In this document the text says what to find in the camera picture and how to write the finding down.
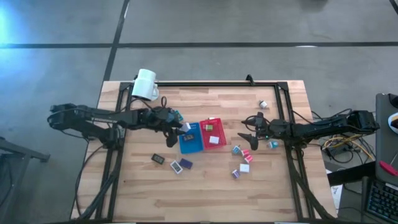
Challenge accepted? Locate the black digital display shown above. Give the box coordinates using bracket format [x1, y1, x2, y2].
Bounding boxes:
[150, 153, 165, 165]

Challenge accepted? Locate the black backlit keyboard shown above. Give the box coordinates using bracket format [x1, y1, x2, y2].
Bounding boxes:
[366, 179, 398, 224]

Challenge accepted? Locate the black aluminium table frame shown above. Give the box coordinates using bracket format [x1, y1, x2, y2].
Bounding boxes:
[93, 81, 329, 222]

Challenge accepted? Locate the white mug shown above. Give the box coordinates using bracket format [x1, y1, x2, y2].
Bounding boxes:
[131, 68, 160, 102]

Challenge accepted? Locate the black right cable bundle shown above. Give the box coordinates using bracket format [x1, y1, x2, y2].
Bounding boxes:
[289, 161, 327, 220]

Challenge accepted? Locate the navy blue digital display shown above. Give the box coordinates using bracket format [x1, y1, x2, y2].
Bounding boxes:
[179, 157, 193, 170]

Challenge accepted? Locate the black desk beam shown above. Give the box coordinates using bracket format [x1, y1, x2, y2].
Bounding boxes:
[326, 161, 377, 187]

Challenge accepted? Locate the black power strip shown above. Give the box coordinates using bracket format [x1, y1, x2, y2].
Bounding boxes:
[326, 144, 354, 159]

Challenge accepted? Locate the black cable bundle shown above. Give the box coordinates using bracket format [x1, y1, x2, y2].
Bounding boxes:
[74, 144, 125, 220]
[289, 161, 327, 220]

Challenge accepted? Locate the white paper sheet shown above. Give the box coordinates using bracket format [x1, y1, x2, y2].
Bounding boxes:
[326, 169, 345, 206]

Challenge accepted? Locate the red handled tool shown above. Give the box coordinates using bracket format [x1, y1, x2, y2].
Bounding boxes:
[379, 160, 398, 177]

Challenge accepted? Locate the grey metal side stand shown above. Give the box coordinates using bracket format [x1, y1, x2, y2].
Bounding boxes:
[0, 136, 51, 218]

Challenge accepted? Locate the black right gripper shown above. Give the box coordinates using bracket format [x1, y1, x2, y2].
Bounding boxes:
[237, 111, 282, 151]

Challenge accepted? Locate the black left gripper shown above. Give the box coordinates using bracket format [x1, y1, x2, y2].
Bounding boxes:
[139, 107, 187, 149]

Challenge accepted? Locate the yellow floor cable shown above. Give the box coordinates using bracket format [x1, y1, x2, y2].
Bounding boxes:
[323, 133, 376, 161]

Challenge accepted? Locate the grey side desk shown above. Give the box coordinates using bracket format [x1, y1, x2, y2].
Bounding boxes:
[374, 92, 398, 187]

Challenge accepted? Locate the black left cable bundle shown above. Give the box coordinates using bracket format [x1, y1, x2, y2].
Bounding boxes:
[74, 144, 125, 220]

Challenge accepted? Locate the blue plastic slotted basket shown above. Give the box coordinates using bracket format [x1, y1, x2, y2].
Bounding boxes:
[178, 121, 205, 155]

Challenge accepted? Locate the red plastic slotted basket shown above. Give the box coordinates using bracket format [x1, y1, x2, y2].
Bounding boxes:
[199, 117, 228, 151]

